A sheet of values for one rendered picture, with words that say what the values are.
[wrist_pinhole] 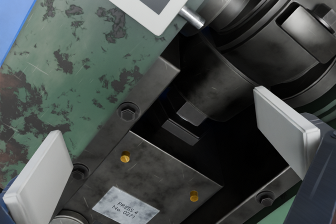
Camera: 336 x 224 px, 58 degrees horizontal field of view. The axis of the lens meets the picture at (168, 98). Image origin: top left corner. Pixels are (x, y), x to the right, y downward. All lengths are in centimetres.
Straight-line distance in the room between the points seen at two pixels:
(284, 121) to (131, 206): 28
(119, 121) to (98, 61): 6
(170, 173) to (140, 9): 23
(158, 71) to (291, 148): 13
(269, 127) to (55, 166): 13
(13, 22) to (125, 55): 149
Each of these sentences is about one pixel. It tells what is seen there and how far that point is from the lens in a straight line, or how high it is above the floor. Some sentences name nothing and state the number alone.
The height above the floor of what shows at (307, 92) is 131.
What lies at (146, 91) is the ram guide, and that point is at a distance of 26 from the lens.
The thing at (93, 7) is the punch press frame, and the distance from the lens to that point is 23.
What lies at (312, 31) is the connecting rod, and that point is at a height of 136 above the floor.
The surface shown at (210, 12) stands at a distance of 31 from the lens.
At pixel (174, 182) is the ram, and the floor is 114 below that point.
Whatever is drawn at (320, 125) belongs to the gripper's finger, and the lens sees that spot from 17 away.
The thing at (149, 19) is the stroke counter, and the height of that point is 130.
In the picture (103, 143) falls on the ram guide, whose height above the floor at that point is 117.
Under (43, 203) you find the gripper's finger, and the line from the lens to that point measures 18.
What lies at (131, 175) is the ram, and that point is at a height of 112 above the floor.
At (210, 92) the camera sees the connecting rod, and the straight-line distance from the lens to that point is 34.
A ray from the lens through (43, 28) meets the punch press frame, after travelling 25.
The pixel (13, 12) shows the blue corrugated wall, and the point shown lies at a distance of 169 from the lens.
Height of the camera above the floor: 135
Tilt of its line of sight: 23 degrees down
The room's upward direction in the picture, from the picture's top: 41 degrees clockwise
